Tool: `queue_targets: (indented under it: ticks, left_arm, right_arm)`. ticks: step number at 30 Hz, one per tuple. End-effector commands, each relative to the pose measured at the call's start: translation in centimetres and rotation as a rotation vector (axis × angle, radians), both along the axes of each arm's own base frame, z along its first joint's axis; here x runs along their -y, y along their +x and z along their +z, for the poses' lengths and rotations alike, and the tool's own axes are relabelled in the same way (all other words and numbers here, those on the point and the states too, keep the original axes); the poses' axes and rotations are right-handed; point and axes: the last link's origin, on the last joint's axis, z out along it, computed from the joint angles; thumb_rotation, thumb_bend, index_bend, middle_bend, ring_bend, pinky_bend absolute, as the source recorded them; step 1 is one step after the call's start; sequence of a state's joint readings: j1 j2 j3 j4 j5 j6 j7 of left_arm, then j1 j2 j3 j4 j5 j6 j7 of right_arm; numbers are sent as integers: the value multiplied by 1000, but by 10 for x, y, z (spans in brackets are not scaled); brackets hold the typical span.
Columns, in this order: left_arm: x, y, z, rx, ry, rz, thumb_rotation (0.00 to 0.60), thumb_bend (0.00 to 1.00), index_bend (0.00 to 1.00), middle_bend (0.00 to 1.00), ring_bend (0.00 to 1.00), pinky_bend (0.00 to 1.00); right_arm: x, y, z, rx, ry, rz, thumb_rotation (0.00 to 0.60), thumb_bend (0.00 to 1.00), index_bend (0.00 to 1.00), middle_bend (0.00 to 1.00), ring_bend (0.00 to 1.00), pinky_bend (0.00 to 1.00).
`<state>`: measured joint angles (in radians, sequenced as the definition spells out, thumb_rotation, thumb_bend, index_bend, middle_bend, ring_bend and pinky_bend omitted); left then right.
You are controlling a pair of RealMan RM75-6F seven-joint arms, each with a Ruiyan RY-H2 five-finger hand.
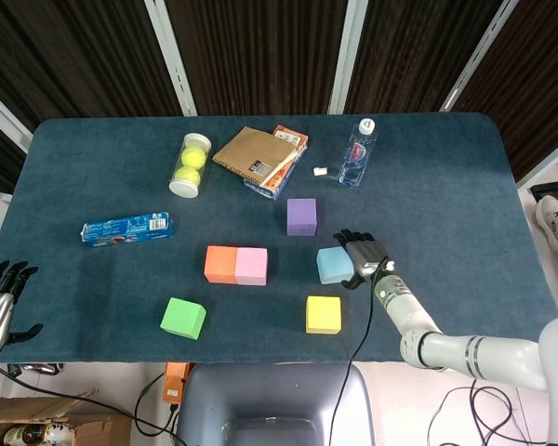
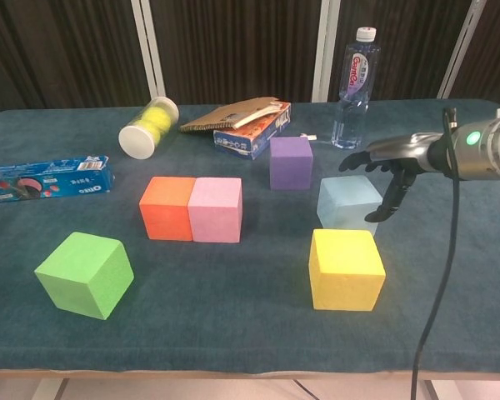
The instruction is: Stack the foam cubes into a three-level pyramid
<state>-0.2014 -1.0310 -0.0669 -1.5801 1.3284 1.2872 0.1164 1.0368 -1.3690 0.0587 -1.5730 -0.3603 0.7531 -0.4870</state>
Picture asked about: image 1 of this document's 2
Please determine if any blue orange card box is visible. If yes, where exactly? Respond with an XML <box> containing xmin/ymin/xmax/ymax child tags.
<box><xmin>242</xmin><ymin>124</ymin><xmax>310</xmax><ymax>203</ymax></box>

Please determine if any thin black floor cable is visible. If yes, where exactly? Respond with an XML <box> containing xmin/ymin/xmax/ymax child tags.
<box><xmin>133</xmin><ymin>370</ymin><xmax>183</xmax><ymax>436</ymax></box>

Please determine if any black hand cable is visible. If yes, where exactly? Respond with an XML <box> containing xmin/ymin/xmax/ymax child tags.
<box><xmin>328</xmin><ymin>262</ymin><xmax>388</xmax><ymax>446</ymax></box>
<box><xmin>0</xmin><ymin>358</ymin><xmax>183</xmax><ymax>443</ymax></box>

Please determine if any chrome metal bar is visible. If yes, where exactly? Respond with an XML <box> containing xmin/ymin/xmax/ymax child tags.
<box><xmin>8</xmin><ymin>362</ymin><xmax>64</xmax><ymax>377</ymax></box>

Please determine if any pink foam cube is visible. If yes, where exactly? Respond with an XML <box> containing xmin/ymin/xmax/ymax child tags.
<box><xmin>233</xmin><ymin>246</ymin><xmax>269</xmax><ymax>287</ymax></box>

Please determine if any light blue foam cube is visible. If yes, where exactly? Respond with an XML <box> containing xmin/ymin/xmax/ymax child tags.
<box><xmin>315</xmin><ymin>245</ymin><xmax>357</xmax><ymax>286</ymax></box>

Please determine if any green foam cube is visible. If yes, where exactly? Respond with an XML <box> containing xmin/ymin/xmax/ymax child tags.
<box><xmin>159</xmin><ymin>296</ymin><xmax>208</xmax><ymax>342</ymax></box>

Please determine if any teal table cloth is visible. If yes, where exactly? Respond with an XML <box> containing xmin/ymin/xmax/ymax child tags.
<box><xmin>0</xmin><ymin>111</ymin><xmax>558</xmax><ymax>365</ymax></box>

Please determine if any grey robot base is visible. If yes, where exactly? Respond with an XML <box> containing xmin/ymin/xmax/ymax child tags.
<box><xmin>175</xmin><ymin>361</ymin><xmax>376</xmax><ymax>446</ymax></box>

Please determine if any purple foam cube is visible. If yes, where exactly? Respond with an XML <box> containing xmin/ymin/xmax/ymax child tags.
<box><xmin>286</xmin><ymin>197</ymin><xmax>319</xmax><ymax>238</ymax></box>

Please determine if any black left hand cable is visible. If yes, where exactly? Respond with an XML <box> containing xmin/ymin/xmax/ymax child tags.
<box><xmin>0</xmin><ymin>358</ymin><xmax>183</xmax><ymax>443</ymax></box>

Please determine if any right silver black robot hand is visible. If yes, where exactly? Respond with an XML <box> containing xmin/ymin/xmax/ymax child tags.
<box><xmin>332</xmin><ymin>228</ymin><xmax>397</xmax><ymax>291</ymax></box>

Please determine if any black right hand cable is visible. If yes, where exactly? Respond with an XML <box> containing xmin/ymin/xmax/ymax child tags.
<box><xmin>328</xmin><ymin>262</ymin><xmax>388</xmax><ymax>446</ymax></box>

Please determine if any brown cardboard box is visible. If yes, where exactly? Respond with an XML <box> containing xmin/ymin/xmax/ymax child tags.
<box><xmin>0</xmin><ymin>388</ymin><xmax>133</xmax><ymax>446</ymax></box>

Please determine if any orange foam cube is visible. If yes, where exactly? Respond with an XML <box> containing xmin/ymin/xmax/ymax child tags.
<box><xmin>203</xmin><ymin>245</ymin><xmax>239</xmax><ymax>286</ymax></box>

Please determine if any white sneaker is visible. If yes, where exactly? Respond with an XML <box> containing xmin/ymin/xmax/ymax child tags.
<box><xmin>534</xmin><ymin>194</ymin><xmax>558</xmax><ymax>256</ymax></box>

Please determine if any bottle in cardboard box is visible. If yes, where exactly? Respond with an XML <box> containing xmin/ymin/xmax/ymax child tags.
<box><xmin>1</xmin><ymin>423</ymin><xmax>72</xmax><ymax>446</ymax></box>

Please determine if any blue Oreo cookie box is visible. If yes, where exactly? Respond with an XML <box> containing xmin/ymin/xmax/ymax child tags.
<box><xmin>79</xmin><ymin>211</ymin><xmax>176</xmax><ymax>249</ymax></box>

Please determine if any clear tennis ball tube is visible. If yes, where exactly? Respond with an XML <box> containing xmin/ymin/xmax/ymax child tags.
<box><xmin>167</xmin><ymin>132</ymin><xmax>213</xmax><ymax>200</ymax></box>

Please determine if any brown spiral notebook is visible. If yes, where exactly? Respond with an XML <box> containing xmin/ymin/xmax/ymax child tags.
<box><xmin>211</xmin><ymin>125</ymin><xmax>299</xmax><ymax>188</ymax></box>

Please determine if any yellow tennis ball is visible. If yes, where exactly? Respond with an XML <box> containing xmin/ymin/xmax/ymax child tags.
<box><xmin>174</xmin><ymin>165</ymin><xmax>202</xmax><ymax>187</ymax></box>
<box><xmin>180</xmin><ymin>146</ymin><xmax>208</xmax><ymax>169</ymax></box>

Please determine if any white frame post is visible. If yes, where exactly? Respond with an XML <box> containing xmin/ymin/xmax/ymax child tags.
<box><xmin>143</xmin><ymin>0</ymin><xmax>199</xmax><ymax>117</ymax></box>
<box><xmin>328</xmin><ymin>0</ymin><xmax>371</xmax><ymax>115</ymax></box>
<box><xmin>0</xmin><ymin>80</ymin><xmax>34</xmax><ymax>155</ymax></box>
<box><xmin>438</xmin><ymin>0</ymin><xmax>509</xmax><ymax>113</ymax></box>

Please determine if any yellow foam cube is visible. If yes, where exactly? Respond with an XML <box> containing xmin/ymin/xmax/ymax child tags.
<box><xmin>304</xmin><ymin>295</ymin><xmax>343</xmax><ymax>335</ymax></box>

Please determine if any clear plastic water bottle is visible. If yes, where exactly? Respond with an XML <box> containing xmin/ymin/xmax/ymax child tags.
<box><xmin>338</xmin><ymin>117</ymin><xmax>379</xmax><ymax>188</ymax></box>

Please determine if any orange power strip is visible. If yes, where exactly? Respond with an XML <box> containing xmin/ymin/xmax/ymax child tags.
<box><xmin>162</xmin><ymin>361</ymin><xmax>193</xmax><ymax>405</ymax></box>

